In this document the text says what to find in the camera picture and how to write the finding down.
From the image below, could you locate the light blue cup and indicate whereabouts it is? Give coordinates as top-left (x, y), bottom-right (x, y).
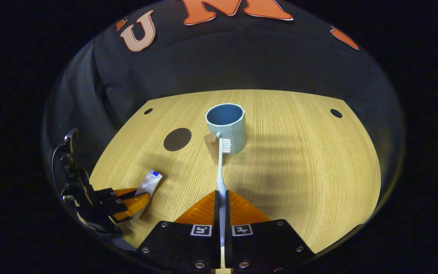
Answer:
top-left (204, 103), bottom-right (247, 165)

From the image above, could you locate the black backdrop cloth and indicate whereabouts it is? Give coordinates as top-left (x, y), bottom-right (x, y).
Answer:
top-left (42, 0), bottom-right (406, 191)

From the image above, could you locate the dark round coaster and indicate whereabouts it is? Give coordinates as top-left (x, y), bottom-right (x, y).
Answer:
top-left (163, 128), bottom-right (192, 152)

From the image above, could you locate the white toothpaste tube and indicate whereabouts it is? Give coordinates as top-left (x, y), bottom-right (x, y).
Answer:
top-left (133, 169), bottom-right (163, 221)

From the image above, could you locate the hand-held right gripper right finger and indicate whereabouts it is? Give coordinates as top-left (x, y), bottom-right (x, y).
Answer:
top-left (225, 190), bottom-right (315, 274)

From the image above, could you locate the white toothbrush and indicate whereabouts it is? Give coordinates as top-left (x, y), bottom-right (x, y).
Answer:
top-left (216, 132), bottom-right (232, 257)

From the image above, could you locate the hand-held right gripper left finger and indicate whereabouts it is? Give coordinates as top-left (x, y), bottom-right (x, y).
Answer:
top-left (135, 190), bottom-right (221, 272)

